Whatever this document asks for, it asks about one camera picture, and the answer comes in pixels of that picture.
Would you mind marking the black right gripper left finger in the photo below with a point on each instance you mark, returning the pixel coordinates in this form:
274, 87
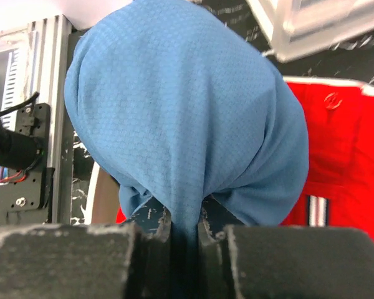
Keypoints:
127, 260

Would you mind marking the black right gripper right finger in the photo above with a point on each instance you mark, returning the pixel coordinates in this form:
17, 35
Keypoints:
237, 261

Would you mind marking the blue cloth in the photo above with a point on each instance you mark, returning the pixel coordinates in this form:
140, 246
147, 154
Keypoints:
138, 54

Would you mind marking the red cloth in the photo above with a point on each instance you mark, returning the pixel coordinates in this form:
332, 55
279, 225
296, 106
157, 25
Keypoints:
339, 155

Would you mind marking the white drawer organizer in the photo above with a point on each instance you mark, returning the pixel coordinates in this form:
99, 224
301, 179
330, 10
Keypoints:
295, 29

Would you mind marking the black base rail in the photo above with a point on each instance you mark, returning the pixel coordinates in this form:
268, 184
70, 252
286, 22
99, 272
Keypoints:
26, 182

